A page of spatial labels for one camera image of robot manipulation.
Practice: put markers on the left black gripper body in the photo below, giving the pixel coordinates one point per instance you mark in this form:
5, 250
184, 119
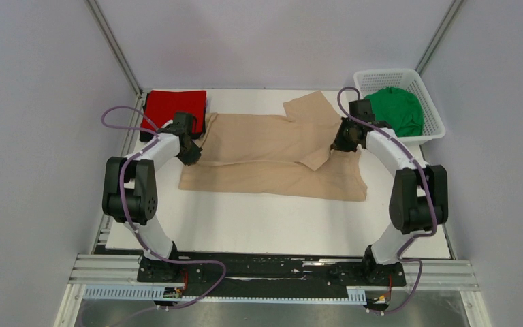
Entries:
188, 157

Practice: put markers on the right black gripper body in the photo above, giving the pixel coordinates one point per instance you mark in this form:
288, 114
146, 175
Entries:
344, 139

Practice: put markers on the beige t shirt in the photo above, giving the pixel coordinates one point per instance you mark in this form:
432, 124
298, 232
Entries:
288, 155

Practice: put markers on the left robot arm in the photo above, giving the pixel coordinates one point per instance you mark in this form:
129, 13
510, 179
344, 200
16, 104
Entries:
130, 194

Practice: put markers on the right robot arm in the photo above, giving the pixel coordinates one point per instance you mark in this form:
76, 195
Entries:
418, 199

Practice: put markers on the folded red t shirt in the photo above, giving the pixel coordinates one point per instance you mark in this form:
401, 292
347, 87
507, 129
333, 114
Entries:
161, 106

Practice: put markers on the white plastic basket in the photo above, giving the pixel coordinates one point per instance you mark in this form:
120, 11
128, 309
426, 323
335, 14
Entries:
373, 80

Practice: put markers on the green t shirt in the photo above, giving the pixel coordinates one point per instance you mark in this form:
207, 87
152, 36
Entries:
400, 109

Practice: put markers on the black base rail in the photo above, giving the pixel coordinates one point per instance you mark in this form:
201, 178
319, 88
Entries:
252, 275

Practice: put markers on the left aluminium frame post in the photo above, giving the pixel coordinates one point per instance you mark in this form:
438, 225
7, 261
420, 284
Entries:
119, 55

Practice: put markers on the aluminium frame post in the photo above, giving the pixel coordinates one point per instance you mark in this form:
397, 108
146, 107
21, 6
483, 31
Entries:
119, 55
440, 32

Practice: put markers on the white slotted cable duct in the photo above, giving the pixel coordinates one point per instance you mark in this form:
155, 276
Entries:
351, 296

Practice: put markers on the right aluminium frame post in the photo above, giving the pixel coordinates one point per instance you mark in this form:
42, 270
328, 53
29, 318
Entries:
440, 32

